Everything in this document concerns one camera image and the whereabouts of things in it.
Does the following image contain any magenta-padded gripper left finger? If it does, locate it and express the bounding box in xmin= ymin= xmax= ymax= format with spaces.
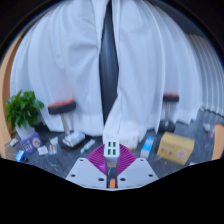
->
xmin=65 ymin=143 xmax=110 ymax=190

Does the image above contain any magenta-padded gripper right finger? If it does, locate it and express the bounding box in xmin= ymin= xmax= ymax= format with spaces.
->
xmin=115 ymin=143 xmax=160 ymax=190

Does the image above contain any white charger block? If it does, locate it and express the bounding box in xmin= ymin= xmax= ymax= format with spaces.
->
xmin=103 ymin=139 xmax=121 ymax=168

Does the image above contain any blue and white box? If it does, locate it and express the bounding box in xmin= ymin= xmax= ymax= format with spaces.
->
xmin=139 ymin=135 xmax=156 ymax=160

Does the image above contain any white marker pen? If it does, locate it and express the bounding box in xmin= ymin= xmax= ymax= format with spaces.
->
xmin=79 ymin=138 xmax=97 ymax=155

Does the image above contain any black tray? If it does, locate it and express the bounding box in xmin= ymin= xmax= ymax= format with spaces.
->
xmin=57 ymin=139 xmax=84 ymax=151

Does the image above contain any silver white pack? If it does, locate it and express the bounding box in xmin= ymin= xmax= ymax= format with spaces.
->
xmin=62 ymin=130 xmax=86 ymax=148

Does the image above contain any small pale bottles pack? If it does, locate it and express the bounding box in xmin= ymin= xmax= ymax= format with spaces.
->
xmin=48 ymin=136 xmax=60 ymax=155

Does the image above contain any large yellow box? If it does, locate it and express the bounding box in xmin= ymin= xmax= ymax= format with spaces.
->
xmin=156 ymin=131 xmax=196 ymax=166

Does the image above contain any small white packet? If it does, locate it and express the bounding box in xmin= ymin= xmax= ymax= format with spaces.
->
xmin=37 ymin=145 xmax=50 ymax=156

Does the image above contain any purple printed box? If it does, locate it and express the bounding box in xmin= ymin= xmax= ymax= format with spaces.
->
xmin=20 ymin=132 xmax=44 ymax=155

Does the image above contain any small blue pack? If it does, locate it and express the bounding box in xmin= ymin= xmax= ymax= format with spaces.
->
xmin=14 ymin=149 xmax=29 ymax=164

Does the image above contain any black and orange bar stool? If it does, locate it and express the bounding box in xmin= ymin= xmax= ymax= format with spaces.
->
xmin=158 ymin=92 xmax=181 ymax=133
xmin=47 ymin=98 xmax=77 ymax=135

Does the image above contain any orange flat pad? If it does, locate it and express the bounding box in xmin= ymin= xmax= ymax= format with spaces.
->
xmin=212 ymin=123 xmax=224 ymax=161

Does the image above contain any green potted plant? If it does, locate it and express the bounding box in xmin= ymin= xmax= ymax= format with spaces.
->
xmin=4 ymin=89 xmax=45 ymax=140

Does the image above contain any white curtain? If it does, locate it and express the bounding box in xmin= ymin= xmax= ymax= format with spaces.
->
xmin=102 ymin=0 xmax=224 ymax=137
xmin=9 ymin=0 xmax=112 ymax=137

